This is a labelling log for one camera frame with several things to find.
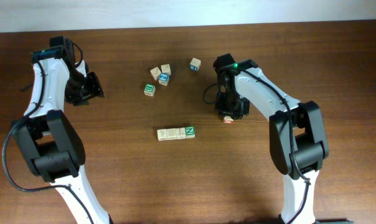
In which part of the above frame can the red-sided block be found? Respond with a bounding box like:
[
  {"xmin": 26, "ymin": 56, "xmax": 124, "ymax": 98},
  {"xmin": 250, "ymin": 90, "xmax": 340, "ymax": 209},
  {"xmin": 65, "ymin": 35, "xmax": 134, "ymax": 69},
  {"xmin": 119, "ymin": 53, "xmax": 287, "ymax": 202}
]
[
  {"xmin": 223, "ymin": 116, "xmax": 234, "ymax": 124},
  {"xmin": 166, "ymin": 128, "xmax": 177, "ymax": 140}
]

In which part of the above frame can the green N wooden block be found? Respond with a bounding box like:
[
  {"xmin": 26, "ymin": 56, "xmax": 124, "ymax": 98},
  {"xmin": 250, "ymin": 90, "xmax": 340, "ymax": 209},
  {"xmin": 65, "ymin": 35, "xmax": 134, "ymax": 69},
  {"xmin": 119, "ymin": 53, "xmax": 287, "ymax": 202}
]
[{"xmin": 185, "ymin": 126, "xmax": 195, "ymax": 139}]

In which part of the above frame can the plain wooden block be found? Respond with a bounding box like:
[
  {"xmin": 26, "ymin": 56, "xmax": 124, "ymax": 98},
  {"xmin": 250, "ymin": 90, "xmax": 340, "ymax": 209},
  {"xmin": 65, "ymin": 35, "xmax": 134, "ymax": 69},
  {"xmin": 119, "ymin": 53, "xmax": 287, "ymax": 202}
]
[
  {"xmin": 176, "ymin": 128, "xmax": 186, "ymax": 139},
  {"xmin": 157, "ymin": 129, "xmax": 167, "ymax": 141}
]

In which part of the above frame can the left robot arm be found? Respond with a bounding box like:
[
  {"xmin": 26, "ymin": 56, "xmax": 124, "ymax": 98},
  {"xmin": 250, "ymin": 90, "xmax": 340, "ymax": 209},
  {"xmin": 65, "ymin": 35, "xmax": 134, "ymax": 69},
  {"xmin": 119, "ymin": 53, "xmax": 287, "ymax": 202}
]
[{"xmin": 2, "ymin": 36, "xmax": 113, "ymax": 223}]

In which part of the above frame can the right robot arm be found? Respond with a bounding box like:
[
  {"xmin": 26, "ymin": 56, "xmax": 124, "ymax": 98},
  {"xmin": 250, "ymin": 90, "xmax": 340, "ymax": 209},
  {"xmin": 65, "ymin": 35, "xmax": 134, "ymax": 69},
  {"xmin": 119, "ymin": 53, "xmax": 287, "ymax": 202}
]
[{"xmin": 213, "ymin": 54, "xmax": 329, "ymax": 223}]

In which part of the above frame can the blue-sided block far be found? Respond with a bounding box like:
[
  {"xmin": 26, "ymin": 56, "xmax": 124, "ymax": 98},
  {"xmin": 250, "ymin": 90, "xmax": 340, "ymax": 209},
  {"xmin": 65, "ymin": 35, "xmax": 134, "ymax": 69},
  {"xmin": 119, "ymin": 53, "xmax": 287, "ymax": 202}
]
[{"xmin": 190, "ymin": 58, "xmax": 201, "ymax": 72}]

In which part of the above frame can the blue 2 wooden block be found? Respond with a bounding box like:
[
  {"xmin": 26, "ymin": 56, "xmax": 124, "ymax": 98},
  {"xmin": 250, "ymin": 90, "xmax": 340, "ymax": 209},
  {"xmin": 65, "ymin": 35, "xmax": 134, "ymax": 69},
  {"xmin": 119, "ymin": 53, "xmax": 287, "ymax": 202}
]
[{"xmin": 158, "ymin": 73, "xmax": 170, "ymax": 86}]

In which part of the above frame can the green B wooden block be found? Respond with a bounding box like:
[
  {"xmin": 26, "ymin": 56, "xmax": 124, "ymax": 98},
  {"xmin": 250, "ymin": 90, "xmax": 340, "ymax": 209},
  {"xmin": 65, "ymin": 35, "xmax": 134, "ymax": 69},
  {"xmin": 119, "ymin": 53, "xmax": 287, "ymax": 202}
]
[{"xmin": 144, "ymin": 83, "xmax": 156, "ymax": 96}]

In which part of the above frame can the plain block top left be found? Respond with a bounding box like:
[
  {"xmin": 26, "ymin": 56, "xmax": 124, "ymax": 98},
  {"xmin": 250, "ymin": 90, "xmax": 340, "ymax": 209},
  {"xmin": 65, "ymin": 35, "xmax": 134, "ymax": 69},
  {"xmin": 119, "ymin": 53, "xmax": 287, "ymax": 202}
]
[{"xmin": 150, "ymin": 67, "xmax": 162, "ymax": 81}]

